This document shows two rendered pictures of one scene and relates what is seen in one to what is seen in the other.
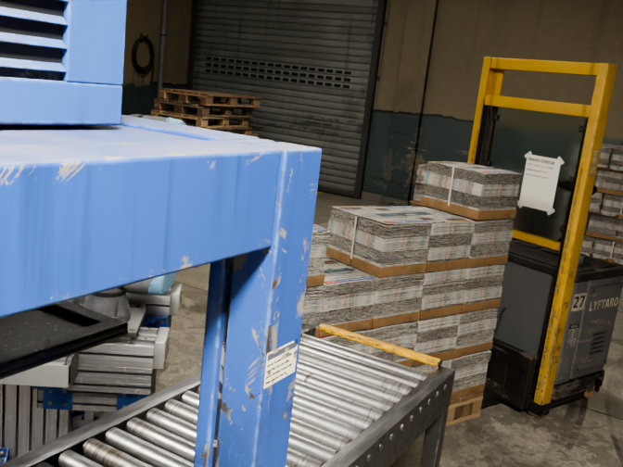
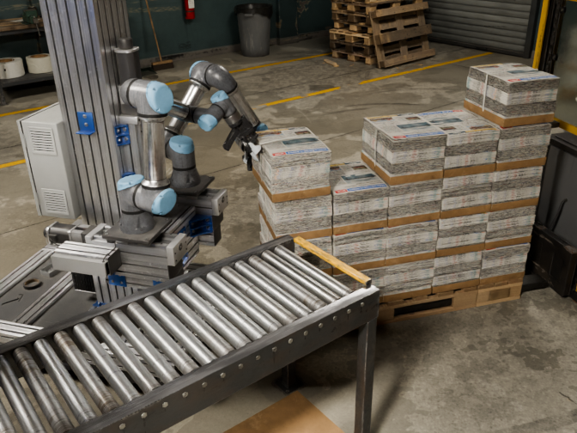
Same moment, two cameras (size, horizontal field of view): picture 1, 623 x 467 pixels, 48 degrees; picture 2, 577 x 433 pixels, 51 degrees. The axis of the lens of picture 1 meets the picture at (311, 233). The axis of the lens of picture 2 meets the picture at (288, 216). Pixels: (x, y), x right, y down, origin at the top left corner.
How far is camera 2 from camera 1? 1.02 m
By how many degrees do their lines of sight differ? 26
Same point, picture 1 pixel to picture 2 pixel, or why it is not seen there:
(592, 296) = not seen: outside the picture
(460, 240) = (482, 147)
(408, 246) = (421, 157)
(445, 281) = (468, 184)
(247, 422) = not seen: outside the picture
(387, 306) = (403, 208)
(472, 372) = (507, 262)
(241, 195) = not seen: outside the picture
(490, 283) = (525, 184)
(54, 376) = (97, 269)
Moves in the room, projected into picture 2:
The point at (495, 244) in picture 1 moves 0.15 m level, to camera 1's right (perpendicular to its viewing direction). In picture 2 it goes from (529, 148) to (561, 151)
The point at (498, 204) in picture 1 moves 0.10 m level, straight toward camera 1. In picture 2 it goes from (530, 110) to (523, 115)
